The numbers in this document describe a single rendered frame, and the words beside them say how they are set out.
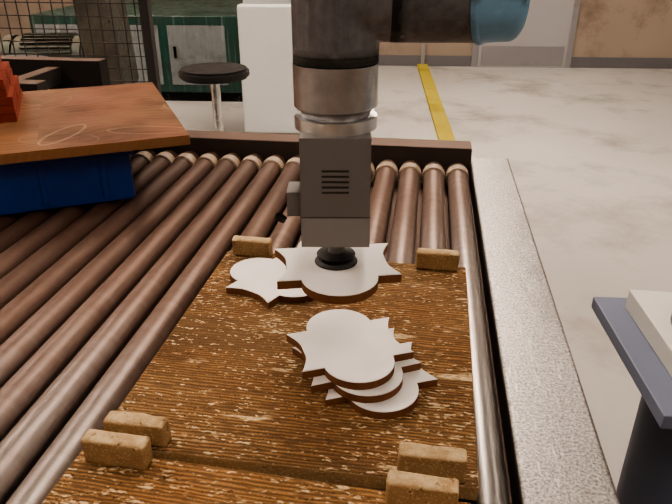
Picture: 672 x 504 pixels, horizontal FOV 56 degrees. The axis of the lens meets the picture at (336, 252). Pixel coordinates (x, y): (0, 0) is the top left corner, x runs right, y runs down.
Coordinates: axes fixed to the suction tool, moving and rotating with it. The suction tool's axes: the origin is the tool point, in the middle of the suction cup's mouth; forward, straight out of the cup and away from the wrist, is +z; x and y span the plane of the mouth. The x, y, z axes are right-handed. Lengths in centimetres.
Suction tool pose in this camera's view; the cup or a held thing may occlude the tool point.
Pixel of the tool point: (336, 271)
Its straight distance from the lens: 64.7
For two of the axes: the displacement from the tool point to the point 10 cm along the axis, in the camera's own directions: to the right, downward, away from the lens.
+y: -0.1, 4.4, -9.0
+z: 0.0, 9.0, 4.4
